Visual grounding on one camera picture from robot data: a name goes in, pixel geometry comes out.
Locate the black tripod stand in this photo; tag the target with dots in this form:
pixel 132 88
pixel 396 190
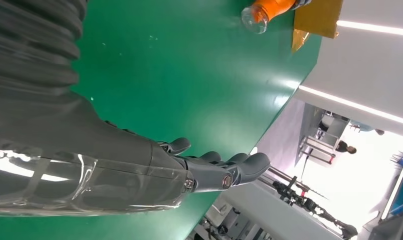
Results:
pixel 307 202

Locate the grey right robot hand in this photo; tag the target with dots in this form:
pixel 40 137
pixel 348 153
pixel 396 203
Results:
pixel 89 165

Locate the grey metal cabinet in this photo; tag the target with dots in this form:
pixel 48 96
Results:
pixel 317 132

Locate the yellow taped cardboard box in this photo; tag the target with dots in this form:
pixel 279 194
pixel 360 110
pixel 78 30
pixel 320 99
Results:
pixel 317 16

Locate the person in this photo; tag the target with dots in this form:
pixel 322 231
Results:
pixel 345 147

